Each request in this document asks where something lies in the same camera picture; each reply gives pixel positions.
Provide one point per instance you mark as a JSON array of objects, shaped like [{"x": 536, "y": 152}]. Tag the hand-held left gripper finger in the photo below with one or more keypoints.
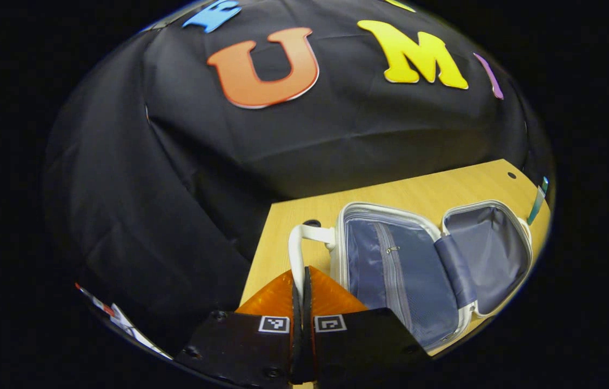
[
  {"x": 297, "y": 346},
  {"x": 308, "y": 346}
]

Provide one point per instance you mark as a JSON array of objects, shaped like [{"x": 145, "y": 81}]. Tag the white suitcase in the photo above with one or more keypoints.
[{"x": 390, "y": 270}]

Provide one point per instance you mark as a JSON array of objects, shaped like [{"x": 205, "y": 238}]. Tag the blue white cosmetic tube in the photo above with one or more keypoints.
[{"x": 537, "y": 201}]

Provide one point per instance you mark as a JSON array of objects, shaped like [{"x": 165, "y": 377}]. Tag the white red clutter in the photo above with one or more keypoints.
[{"x": 120, "y": 321}]

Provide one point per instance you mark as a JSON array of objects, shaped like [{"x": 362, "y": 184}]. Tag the black backdrop cloth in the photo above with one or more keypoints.
[{"x": 201, "y": 173}]

